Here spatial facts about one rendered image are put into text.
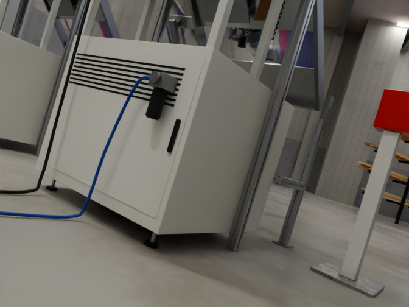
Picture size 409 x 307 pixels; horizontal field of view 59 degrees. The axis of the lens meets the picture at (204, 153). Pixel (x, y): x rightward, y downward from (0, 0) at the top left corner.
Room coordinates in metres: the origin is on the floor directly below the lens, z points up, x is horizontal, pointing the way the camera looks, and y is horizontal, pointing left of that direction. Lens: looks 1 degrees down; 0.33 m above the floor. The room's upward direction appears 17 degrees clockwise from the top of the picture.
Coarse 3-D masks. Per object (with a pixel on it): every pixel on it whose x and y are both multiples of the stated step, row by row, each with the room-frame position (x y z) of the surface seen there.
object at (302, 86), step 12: (240, 60) 1.96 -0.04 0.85; (264, 72) 1.91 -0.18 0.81; (276, 72) 1.86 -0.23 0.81; (300, 72) 1.78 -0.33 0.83; (312, 72) 1.74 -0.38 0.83; (264, 84) 1.95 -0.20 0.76; (300, 84) 1.82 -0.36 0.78; (312, 84) 1.77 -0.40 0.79; (288, 96) 1.90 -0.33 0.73; (300, 96) 1.86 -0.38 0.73; (312, 96) 1.81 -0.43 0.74
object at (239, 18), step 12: (204, 0) 1.83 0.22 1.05; (216, 0) 1.79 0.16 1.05; (240, 0) 1.70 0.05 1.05; (252, 0) 1.71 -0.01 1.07; (288, 0) 1.60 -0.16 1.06; (300, 0) 1.57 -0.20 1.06; (204, 12) 1.87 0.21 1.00; (240, 12) 1.74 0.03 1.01; (252, 12) 1.75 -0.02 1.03; (288, 12) 1.63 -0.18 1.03; (312, 12) 1.57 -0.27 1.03; (204, 24) 1.97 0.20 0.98; (228, 24) 1.87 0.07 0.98; (240, 24) 1.83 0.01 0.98; (252, 24) 1.79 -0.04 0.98; (288, 24) 1.67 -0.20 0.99; (312, 24) 1.60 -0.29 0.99
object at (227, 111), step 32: (224, 64) 1.10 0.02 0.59; (224, 96) 1.14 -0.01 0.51; (256, 96) 1.29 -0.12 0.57; (192, 128) 1.05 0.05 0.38; (224, 128) 1.18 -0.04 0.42; (256, 128) 1.34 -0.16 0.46; (192, 160) 1.09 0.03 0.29; (224, 160) 1.22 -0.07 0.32; (96, 192) 1.22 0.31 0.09; (192, 192) 1.13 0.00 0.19; (224, 192) 1.27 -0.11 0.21; (160, 224) 1.04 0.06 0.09; (192, 224) 1.17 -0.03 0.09; (224, 224) 1.33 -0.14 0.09; (256, 224) 1.54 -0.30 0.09
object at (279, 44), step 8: (280, 32) 1.73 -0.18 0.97; (288, 32) 1.70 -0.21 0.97; (312, 32) 1.63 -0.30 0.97; (272, 40) 1.78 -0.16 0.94; (280, 40) 1.75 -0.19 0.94; (304, 40) 1.68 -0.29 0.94; (312, 40) 1.65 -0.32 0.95; (272, 48) 1.81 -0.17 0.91; (280, 48) 1.78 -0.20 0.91; (304, 48) 1.70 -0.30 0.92; (312, 48) 1.67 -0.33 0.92; (280, 56) 1.80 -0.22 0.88; (304, 56) 1.72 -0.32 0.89; (312, 56) 1.70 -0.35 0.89; (280, 64) 1.83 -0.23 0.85; (296, 64) 1.77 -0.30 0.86; (304, 64) 1.75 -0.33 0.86; (312, 64) 1.72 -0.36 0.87
